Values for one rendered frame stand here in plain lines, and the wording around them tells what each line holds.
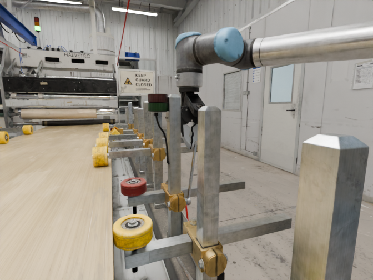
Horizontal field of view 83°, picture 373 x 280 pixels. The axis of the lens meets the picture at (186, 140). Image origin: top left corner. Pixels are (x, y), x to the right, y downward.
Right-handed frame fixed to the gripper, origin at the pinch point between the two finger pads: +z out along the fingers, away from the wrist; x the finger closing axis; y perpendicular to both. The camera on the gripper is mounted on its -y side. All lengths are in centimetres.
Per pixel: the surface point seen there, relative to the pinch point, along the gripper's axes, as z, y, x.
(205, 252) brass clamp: 15.3, -33.0, 9.5
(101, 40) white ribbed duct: -199, 622, 39
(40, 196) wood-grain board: 10.5, -3.0, 45.4
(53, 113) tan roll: -5, 224, 90
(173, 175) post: 7.5, -7.2, 8.6
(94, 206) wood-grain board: 10.5, -14.7, 31.1
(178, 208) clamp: 17.4, -9.4, 7.7
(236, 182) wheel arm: 14.5, -2.8, -17.2
